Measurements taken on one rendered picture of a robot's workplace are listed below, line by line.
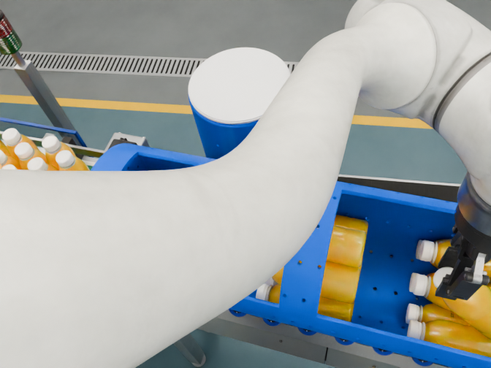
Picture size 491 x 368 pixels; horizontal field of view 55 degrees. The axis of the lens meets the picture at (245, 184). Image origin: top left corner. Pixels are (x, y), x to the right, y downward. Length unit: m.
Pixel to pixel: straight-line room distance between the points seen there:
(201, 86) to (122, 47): 1.95
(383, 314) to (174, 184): 0.87
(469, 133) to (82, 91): 2.71
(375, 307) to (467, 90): 0.64
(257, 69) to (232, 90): 0.10
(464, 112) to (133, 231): 0.37
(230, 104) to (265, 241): 1.05
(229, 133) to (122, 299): 1.08
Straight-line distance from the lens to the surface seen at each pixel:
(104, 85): 3.01
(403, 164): 2.41
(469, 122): 0.48
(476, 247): 0.62
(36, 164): 1.23
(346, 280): 0.86
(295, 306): 0.83
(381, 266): 1.06
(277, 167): 0.23
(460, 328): 0.93
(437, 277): 0.80
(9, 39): 1.40
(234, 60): 1.35
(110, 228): 0.16
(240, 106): 1.23
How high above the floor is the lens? 1.93
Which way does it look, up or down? 56 degrees down
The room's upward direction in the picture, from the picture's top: 12 degrees counter-clockwise
